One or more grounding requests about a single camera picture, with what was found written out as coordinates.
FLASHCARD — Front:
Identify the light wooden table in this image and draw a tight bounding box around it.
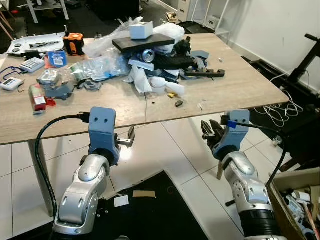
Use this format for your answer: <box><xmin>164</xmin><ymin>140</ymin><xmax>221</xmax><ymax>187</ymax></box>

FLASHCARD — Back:
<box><xmin>0</xmin><ymin>30</ymin><xmax>291</xmax><ymax>218</ymax></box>

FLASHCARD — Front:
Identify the brown cardboard strip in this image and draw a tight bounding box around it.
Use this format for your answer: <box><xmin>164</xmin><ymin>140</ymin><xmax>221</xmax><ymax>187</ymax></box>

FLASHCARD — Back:
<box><xmin>132</xmin><ymin>190</ymin><xmax>157</xmax><ymax>198</ymax></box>

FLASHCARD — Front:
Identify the black bar part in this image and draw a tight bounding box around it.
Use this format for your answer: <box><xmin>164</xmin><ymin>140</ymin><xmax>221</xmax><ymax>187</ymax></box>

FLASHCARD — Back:
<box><xmin>184</xmin><ymin>68</ymin><xmax>226</xmax><ymax>79</ymax></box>

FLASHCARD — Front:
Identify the white crumpled paper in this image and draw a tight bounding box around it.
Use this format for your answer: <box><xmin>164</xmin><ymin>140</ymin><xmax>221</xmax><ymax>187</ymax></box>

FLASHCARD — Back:
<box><xmin>129</xmin><ymin>64</ymin><xmax>153</xmax><ymax>95</ymax></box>

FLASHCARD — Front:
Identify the white paper slip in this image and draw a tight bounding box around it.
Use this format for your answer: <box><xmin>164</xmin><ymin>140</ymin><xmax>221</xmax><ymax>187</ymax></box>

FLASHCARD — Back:
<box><xmin>114</xmin><ymin>195</ymin><xmax>130</xmax><ymax>208</ymax></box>

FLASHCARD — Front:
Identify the white crumpled tissue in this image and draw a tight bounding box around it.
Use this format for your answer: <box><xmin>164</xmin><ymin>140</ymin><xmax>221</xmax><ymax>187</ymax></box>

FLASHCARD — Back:
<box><xmin>150</xmin><ymin>76</ymin><xmax>186</xmax><ymax>98</ymax></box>

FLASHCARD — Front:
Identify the clear plastic packaging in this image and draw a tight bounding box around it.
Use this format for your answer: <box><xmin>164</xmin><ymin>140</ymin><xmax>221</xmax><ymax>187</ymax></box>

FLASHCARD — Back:
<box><xmin>82</xmin><ymin>54</ymin><xmax>132</xmax><ymax>82</ymax></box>

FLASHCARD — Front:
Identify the black ribbed plastic part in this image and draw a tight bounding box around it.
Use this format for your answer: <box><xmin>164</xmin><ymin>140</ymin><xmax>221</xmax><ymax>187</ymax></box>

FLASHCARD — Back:
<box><xmin>152</xmin><ymin>53</ymin><xmax>197</xmax><ymax>71</ymax></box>

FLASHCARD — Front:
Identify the silver drink can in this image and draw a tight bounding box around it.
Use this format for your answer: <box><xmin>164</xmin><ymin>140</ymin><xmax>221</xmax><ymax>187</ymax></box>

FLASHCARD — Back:
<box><xmin>141</xmin><ymin>49</ymin><xmax>157</xmax><ymax>63</ymax></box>

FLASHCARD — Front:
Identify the grey plastic part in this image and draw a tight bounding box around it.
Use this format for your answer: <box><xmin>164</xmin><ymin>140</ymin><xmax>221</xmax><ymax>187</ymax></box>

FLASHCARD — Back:
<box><xmin>42</xmin><ymin>80</ymin><xmax>76</xmax><ymax>101</ymax></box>

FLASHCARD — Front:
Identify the black floor mat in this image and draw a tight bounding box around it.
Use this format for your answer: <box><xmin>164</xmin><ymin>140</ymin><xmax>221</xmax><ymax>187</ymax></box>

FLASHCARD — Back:
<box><xmin>10</xmin><ymin>170</ymin><xmax>210</xmax><ymax>240</ymax></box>

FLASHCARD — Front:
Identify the black mat under stand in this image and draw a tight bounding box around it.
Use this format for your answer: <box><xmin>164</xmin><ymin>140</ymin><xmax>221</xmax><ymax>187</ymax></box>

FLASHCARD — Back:
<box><xmin>245</xmin><ymin>55</ymin><xmax>320</xmax><ymax>173</ymax></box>

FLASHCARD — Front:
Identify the brown cardboard box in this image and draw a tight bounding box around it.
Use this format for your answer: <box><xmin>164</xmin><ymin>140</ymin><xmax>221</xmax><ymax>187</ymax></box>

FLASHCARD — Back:
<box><xmin>267</xmin><ymin>167</ymin><xmax>320</xmax><ymax>240</ymax></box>

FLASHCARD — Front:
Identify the black flat slab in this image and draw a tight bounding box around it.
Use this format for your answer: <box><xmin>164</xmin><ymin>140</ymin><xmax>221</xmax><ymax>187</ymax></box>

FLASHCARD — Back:
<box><xmin>112</xmin><ymin>34</ymin><xmax>176</xmax><ymax>53</ymax></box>

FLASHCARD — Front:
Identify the clear plastic bag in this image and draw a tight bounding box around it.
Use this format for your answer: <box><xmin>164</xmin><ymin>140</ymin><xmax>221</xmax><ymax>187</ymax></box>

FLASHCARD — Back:
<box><xmin>82</xmin><ymin>16</ymin><xmax>186</xmax><ymax>60</ymax></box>

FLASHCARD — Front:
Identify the silver foil packet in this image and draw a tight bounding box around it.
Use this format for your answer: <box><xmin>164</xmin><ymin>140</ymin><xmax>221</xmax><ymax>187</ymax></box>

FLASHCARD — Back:
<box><xmin>37</xmin><ymin>69</ymin><xmax>62</xmax><ymax>86</ymax></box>

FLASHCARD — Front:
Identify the round tin with blue label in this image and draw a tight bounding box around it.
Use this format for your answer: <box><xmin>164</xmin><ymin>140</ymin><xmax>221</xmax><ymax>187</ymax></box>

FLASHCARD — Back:
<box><xmin>49</xmin><ymin>50</ymin><xmax>68</xmax><ymax>69</ymax></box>

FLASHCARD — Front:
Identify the small white box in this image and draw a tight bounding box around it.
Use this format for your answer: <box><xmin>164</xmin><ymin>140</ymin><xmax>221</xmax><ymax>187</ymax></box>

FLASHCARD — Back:
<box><xmin>129</xmin><ymin>21</ymin><xmax>154</xmax><ymax>40</ymax></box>

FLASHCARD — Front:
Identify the orange and black device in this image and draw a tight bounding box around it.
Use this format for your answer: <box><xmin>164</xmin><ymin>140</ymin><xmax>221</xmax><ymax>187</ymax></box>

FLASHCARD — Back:
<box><xmin>62</xmin><ymin>32</ymin><xmax>85</xmax><ymax>56</ymax></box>

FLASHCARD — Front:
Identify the black stand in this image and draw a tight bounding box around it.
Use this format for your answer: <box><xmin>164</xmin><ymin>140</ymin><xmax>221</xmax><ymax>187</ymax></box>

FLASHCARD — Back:
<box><xmin>287</xmin><ymin>33</ymin><xmax>320</xmax><ymax>86</ymax></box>

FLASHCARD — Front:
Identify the white calculator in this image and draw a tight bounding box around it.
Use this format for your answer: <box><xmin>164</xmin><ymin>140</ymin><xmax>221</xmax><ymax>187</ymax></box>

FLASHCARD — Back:
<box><xmin>20</xmin><ymin>57</ymin><xmax>46</xmax><ymax>74</ymax></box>

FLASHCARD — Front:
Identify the white handheld meter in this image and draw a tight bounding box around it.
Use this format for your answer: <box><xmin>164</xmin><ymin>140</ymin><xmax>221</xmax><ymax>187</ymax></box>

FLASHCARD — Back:
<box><xmin>0</xmin><ymin>76</ymin><xmax>25</xmax><ymax>92</ymax></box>

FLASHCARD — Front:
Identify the white plastic panel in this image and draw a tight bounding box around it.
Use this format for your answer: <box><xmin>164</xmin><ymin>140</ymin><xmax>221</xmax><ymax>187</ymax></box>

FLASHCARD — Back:
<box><xmin>7</xmin><ymin>32</ymin><xmax>67</xmax><ymax>55</ymax></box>

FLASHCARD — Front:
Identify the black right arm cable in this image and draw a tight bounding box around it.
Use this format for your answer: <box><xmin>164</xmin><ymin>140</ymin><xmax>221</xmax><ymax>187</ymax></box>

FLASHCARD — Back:
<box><xmin>226</xmin><ymin>118</ymin><xmax>289</xmax><ymax>191</ymax></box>

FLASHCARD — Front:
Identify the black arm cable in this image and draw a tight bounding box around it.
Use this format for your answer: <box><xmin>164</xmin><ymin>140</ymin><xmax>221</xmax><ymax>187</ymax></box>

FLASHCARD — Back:
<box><xmin>226</xmin><ymin>118</ymin><xmax>289</xmax><ymax>191</ymax></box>
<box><xmin>35</xmin><ymin>113</ymin><xmax>92</xmax><ymax>218</ymax></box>

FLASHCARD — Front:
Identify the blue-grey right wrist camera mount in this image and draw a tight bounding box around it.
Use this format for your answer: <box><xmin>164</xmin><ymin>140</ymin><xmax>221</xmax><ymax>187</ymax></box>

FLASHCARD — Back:
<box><xmin>214</xmin><ymin>109</ymin><xmax>251</xmax><ymax>160</ymax></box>

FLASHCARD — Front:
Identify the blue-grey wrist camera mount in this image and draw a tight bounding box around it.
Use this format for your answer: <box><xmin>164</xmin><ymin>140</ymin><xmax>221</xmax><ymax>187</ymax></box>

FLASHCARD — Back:
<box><xmin>214</xmin><ymin>109</ymin><xmax>251</xmax><ymax>160</ymax></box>
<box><xmin>88</xmin><ymin>106</ymin><xmax>121</xmax><ymax>157</ymax></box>

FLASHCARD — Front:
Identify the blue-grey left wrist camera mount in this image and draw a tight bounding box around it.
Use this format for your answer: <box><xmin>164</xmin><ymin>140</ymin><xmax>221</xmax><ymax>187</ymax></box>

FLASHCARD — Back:
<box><xmin>88</xmin><ymin>106</ymin><xmax>121</xmax><ymax>157</ymax></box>

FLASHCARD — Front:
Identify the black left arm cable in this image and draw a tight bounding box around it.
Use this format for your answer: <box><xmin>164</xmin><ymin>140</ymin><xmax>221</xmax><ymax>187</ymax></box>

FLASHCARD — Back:
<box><xmin>35</xmin><ymin>113</ymin><xmax>92</xmax><ymax>218</ymax></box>

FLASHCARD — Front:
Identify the white cable bundle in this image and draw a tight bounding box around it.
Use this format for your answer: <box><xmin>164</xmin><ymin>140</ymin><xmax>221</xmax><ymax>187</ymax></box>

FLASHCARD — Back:
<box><xmin>254</xmin><ymin>95</ymin><xmax>302</xmax><ymax>129</ymax></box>

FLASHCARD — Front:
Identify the grey plastic bracket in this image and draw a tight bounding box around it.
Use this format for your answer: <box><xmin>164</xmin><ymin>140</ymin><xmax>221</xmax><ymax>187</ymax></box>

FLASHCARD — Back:
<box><xmin>191</xmin><ymin>49</ymin><xmax>211</xmax><ymax>72</ymax></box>

